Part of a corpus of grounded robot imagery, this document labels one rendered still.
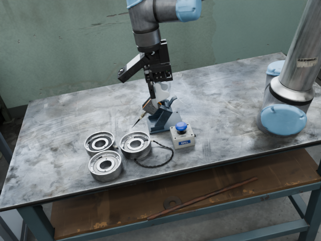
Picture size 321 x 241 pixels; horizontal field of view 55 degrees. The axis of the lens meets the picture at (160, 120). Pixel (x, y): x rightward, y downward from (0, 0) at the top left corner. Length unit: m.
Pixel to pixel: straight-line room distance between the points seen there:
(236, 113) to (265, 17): 1.76
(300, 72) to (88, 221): 0.88
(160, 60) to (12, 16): 1.82
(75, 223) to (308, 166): 0.93
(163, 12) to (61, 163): 0.61
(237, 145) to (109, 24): 1.74
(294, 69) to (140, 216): 0.73
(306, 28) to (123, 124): 0.71
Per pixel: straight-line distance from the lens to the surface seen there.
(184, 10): 0.81
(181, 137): 1.02
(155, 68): 0.91
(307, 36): 0.80
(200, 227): 1.80
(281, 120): 0.89
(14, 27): 2.63
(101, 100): 1.36
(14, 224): 1.84
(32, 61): 2.72
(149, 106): 1.00
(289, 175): 1.32
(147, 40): 0.87
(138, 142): 1.07
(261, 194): 1.27
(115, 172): 0.97
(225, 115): 1.17
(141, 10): 0.85
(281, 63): 1.04
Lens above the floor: 1.52
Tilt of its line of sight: 38 degrees down
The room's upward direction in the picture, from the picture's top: 9 degrees counter-clockwise
